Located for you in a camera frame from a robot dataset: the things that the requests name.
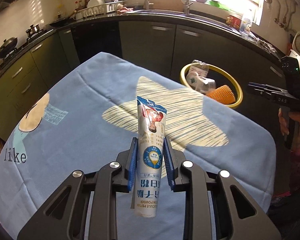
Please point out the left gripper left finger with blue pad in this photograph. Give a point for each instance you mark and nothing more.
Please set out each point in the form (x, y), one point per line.
(85, 204)

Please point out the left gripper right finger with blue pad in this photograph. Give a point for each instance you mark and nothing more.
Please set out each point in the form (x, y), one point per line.
(216, 205)

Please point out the orange ridged scrubber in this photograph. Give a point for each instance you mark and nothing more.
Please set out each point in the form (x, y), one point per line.
(223, 95)

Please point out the clear plastic cup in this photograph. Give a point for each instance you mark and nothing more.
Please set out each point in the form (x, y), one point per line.
(203, 85)

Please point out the white protein powder sachet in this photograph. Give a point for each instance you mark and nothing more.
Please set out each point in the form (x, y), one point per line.
(149, 158)

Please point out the clear plastic water bottle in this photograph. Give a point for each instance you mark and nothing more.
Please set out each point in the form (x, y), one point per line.
(201, 68)

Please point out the yellow rimmed trash bin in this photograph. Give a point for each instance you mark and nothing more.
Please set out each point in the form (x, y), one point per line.
(238, 92)

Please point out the person's right hand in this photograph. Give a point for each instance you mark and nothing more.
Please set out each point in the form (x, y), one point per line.
(284, 127)

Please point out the blue patterned tablecloth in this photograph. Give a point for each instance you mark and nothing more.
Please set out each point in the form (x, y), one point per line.
(91, 115)

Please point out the green lower cabinets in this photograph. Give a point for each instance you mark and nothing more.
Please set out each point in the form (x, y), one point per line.
(158, 43)

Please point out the gas stove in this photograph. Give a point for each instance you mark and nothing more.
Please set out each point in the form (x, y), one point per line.
(18, 49)

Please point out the black wok with lid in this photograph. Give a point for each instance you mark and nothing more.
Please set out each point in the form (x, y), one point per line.
(8, 46)

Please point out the pink cloth on counter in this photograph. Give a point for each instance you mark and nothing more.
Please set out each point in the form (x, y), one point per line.
(123, 10)

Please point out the black frying pan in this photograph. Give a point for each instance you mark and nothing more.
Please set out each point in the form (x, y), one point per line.
(61, 22)

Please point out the white dish rack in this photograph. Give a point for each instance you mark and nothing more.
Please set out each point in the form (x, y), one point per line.
(96, 7)

